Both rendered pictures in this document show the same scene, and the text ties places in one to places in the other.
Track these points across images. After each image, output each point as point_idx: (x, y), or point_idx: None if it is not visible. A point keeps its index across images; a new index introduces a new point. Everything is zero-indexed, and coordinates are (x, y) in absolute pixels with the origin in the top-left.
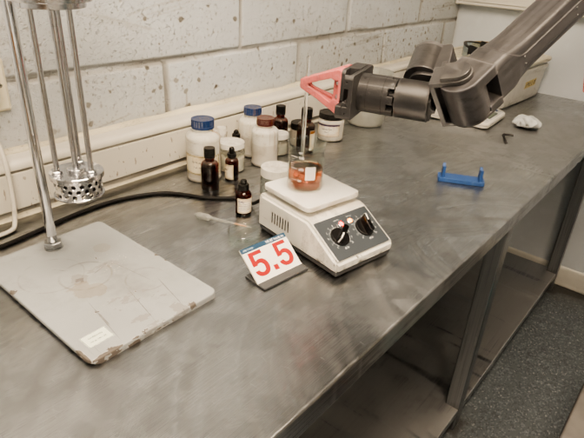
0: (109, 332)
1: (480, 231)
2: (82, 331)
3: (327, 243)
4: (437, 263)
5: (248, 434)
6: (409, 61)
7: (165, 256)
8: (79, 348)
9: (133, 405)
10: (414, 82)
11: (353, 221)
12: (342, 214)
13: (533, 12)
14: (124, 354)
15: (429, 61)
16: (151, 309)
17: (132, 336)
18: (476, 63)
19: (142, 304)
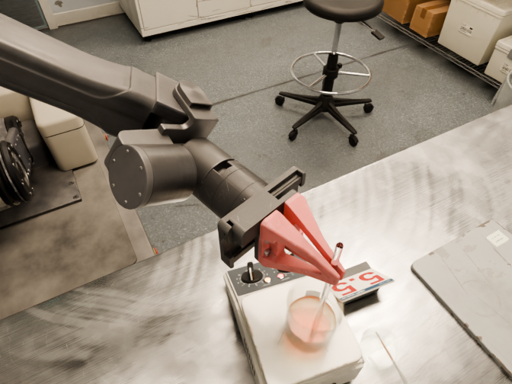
0: (489, 240)
1: (91, 292)
2: (510, 246)
3: (305, 260)
4: (189, 254)
5: (391, 164)
6: (174, 179)
7: (468, 344)
8: (505, 231)
9: (455, 192)
10: (210, 149)
11: (263, 280)
12: (273, 285)
13: (30, 42)
14: (472, 227)
15: (170, 145)
16: (463, 255)
17: (471, 232)
18: (161, 87)
19: (473, 263)
